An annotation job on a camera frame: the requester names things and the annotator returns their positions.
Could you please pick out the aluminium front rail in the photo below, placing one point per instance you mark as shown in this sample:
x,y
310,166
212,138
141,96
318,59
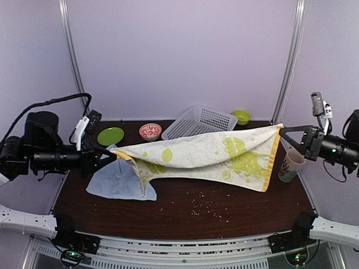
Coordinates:
x,y
247,252

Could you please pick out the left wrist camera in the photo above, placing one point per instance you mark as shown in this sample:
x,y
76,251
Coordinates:
x,y
85,126

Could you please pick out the left aluminium corner post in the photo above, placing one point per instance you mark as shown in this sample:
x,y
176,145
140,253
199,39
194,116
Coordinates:
x,y
63,9

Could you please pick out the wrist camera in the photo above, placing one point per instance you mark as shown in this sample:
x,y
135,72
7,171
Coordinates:
x,y
322,110
85,126

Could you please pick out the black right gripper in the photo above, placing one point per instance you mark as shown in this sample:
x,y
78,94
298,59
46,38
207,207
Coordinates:
x,y
310,152

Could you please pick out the green round plate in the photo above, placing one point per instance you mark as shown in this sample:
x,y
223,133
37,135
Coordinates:
x,y
110,136

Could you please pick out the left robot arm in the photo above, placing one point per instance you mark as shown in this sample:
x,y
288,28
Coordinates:
x,y
32,143

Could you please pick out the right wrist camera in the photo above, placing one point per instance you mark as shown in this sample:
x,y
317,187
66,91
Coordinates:
x,y
322,110

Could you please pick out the right aluminium corner post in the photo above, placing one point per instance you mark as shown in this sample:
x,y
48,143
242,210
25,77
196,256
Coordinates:
x,y
294,50

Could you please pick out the white perforated plastic basket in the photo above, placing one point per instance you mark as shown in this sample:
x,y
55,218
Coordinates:
x,y
197,120

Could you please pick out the red white patterned bowl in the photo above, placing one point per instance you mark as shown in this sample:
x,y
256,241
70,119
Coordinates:
x,y
150,132

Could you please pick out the aluminium corner post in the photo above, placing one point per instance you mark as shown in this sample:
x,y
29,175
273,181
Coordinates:
x,y
294,50
63,9

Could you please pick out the small lime green bowl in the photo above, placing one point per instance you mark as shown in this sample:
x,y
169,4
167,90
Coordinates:
x,y
243,117

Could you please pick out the light blue towel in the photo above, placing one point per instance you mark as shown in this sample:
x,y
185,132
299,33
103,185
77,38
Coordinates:
x,y
118,181

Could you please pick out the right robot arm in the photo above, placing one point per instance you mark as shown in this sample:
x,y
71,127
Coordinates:
x,y
336,150

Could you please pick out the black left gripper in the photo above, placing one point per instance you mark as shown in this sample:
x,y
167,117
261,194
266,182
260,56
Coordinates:
x,y
87,164

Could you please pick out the green crocodile pattern towel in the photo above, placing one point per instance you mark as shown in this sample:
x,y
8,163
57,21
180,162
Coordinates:
x,y
242,158

